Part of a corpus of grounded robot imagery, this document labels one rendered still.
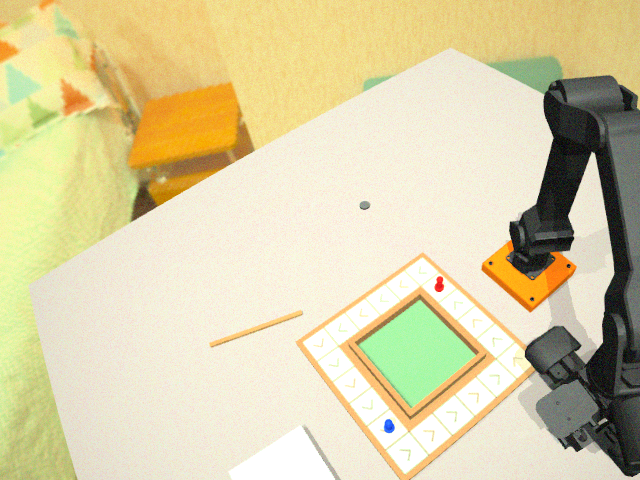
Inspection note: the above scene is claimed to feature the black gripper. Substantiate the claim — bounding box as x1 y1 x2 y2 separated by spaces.
524 325 640 477

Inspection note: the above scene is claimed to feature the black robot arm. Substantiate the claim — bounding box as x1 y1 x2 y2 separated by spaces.
505 75 640 471

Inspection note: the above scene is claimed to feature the blue pawn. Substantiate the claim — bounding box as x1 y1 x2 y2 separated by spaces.
383 419 395 434

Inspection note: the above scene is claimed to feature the red pawn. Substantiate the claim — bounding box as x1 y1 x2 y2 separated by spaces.
434 276 444 292

